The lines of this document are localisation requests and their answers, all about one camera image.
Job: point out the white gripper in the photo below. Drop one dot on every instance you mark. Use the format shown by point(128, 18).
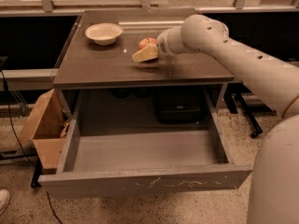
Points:
point(162, 45)

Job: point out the red apple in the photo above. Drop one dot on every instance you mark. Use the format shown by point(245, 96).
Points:
point(147, 41)

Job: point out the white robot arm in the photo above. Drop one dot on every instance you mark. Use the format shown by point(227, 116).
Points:
point(274, 189)

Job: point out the grey cabinet with counter top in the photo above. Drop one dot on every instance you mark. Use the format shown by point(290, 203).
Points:
point(88, 66)

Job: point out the open grey top drawer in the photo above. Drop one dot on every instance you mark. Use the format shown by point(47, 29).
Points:
point(117, 147)

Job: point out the white paper bowl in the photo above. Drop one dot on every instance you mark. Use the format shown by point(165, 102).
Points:
point(104, 34)

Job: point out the black table leg with caster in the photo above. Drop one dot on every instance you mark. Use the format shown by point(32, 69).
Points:
point(234, 93)

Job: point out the brown cardboard box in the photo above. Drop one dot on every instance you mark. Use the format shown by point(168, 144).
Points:
point(43, 130)

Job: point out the white shoe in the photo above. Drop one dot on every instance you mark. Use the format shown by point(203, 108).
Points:
point(4, 200)

